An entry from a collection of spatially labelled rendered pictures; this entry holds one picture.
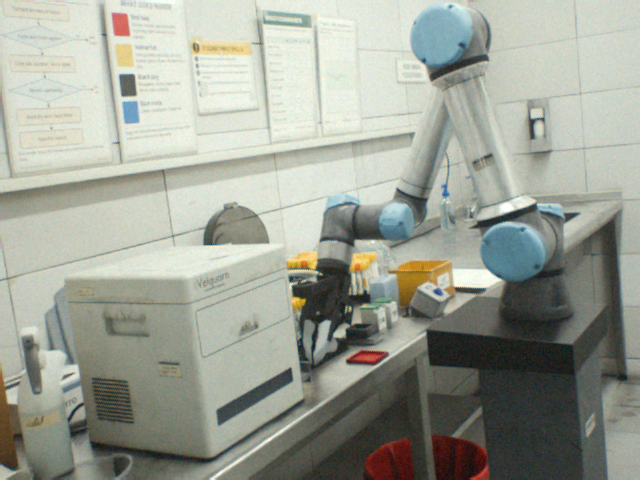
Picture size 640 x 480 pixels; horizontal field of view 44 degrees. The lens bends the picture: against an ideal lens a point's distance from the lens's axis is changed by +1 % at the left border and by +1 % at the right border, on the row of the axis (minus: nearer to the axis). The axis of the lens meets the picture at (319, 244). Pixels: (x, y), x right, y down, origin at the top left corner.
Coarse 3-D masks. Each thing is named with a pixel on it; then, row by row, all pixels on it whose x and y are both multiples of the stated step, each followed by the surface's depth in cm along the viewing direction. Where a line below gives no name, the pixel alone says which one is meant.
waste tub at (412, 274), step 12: (408, 264) 224; (420, 264) 224; (432, 264) 221; (444, 264) 214; (408, 276) 212; (420, 276) 210; (432, 276) 208; (444, 276) 214; (408, 288) 212; (444, 288) 214; (408, 300) 213
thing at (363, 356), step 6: (354, 354) 171; (360, 354) 173; (366, 354) 173; (372, 354) 172; (378, 354) 171; (384, 354) 169; (348, 360) 168; (354, 360) 168; (360, 360) 167; (366, 360) 166; (372, 360) 167; (378, 360) 167
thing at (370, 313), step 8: (368, 304) 191; (376, 304) 190; (360, 312) 189; (368, 312) 188; (376, 312) 187; (384, 312) 190; (368, 320) 188; (376, 320) 187; (384, 320) 190; (376, 328) 187; (384, 328) 189
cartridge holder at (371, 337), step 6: (354, 324) 187; (360, 324) 186; (366, 324) 185; (372, 324) 184; (348, 330) 183; (354, 330) 182; (360, 330) 181; (366, 330) 181; (372, 330) 183; (342, 336) 185; (348, 336) 183; (354, 336) 182; (360, 336) 182; (366, 336) 181; (372, 336) 182; (378, 336) 182; (348, 342) 183; (354, 342) 182; (360, 342) 182; (366, 342) 181; (372, 342) 180
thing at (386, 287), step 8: (376, 280) 202; (384, 280) 201; (392, 280) 205; (376, 288) 200; (384, 288) 199; (392, 288) 204; (376, 296) 200; (384, 296) 199; (392, 296) 204; (400, 312) 205
